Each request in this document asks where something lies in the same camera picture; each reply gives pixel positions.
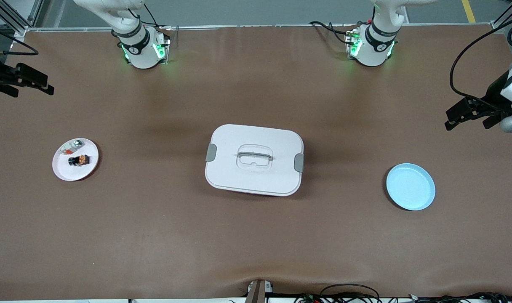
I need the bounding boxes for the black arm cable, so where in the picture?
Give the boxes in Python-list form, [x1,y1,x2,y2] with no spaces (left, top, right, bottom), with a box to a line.
[449,17,512,111]
[0,23,40,56]

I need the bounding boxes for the pale pink round plate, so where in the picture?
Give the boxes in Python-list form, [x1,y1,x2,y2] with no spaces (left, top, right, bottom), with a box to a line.
[52,138,100,182]

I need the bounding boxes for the black base cable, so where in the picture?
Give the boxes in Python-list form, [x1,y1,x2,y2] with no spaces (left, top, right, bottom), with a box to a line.
[309,21,350,45]
[142,4,172,30]

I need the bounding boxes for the black right base cable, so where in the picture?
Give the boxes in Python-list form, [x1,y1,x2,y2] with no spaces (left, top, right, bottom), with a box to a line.
[142,4,172,30]

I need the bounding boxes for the black looped cable bundle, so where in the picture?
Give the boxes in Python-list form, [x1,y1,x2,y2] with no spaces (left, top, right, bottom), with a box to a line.
[296,284,381,303]

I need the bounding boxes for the black left base cable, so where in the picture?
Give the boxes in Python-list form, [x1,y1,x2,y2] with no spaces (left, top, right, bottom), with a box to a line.
[309,21,350,45]

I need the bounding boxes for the black flat cable bundle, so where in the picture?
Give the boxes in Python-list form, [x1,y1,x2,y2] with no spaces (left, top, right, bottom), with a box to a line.
[408,292,512,303]

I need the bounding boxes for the aluminium frame profile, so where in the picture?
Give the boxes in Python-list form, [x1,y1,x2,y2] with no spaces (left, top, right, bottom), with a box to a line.
[0,0,44,43]
[490,0,512,33]

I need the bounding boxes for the white lidded storage box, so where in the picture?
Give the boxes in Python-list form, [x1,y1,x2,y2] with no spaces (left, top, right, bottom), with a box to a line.
[205,124,305,197]

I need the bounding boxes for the clear box lid handle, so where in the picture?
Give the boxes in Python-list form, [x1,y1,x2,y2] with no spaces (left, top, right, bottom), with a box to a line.
[237,144,274,172]

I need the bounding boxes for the brown camera mount bracket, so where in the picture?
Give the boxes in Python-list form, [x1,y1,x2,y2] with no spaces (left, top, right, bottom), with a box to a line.
[245,279,273,303]

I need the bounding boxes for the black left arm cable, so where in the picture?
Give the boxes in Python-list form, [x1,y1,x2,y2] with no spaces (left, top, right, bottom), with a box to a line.
[449,17,512,111]

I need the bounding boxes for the light blue round plate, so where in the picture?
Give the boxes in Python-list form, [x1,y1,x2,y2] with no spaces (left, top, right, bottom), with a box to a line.
[386,163,436,211]

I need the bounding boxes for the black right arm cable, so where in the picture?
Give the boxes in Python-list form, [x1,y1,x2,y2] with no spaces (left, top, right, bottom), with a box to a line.
[0,23,40,56]

